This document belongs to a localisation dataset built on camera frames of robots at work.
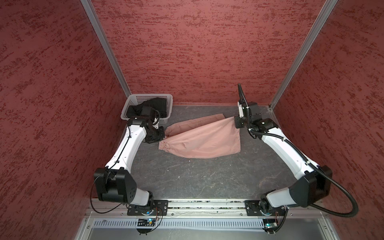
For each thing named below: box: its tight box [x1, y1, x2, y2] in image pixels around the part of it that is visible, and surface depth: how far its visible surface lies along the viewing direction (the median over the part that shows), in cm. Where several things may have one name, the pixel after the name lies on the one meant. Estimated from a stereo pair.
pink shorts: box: [158, 113, 241, 159], surface depth 89 cm
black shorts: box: [126, 97, 167, 118], surface depth 109 cm
